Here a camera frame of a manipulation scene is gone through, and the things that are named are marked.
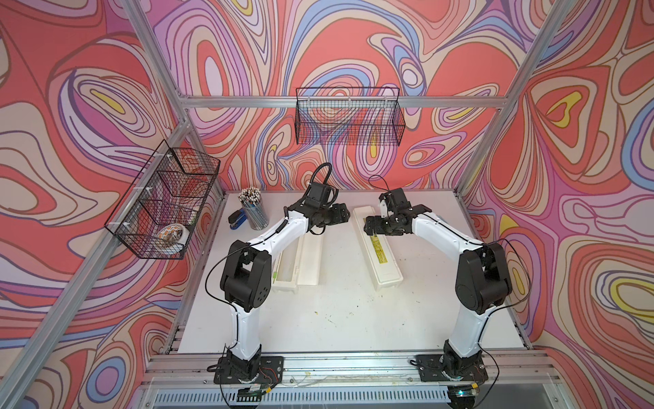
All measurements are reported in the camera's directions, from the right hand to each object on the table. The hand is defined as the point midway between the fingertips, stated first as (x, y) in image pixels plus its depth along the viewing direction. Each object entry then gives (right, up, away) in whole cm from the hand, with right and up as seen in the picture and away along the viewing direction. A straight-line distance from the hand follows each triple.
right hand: (377, 233), depth 94 cm
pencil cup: (-47, +10, +2) cm, 48 cm away
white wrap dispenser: (0, -8, -5) cm, 10 cm away
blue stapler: (-58, +5, +14) cm, 59 cm away
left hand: (-12, +7, -2) cm, 14 cm away
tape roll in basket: (-63, +2, -21) cm, 67 cm away
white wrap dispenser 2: (-29, -10, -5) cm, 31 cm away
